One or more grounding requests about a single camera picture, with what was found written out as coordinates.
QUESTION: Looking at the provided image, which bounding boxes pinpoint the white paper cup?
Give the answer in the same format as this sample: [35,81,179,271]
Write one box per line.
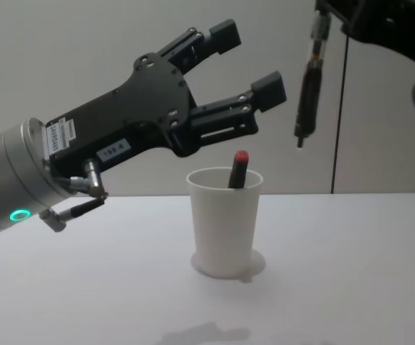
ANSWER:
[186,167,264,280]

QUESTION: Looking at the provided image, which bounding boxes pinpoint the black marker with red cap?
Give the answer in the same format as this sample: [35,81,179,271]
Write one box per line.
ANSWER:
[228,149,250,190]

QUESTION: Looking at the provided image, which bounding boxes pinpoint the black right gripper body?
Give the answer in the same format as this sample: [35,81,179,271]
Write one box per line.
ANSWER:
[327,0,415,70]

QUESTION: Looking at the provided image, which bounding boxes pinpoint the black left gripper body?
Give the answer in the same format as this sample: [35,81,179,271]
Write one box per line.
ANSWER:
[44,50,200,178]

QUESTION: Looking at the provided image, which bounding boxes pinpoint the white table cloth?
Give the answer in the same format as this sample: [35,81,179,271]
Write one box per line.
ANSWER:
[0,193,415,345]

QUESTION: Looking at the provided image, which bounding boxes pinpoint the thin dark cable silver plugs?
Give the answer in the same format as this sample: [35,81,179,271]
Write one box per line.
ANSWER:
[38,160,110,233]

